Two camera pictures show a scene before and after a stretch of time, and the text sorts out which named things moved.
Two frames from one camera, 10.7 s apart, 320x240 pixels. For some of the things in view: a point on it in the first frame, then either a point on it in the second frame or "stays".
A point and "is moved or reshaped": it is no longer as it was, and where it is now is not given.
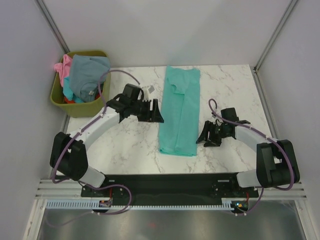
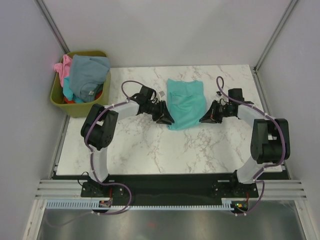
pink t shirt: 64,69 stays
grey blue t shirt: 86,73 stays
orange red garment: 69,101 stays
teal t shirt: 179,124 is moved or reshaped
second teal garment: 68,92 stays
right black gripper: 213,142 to 211,117
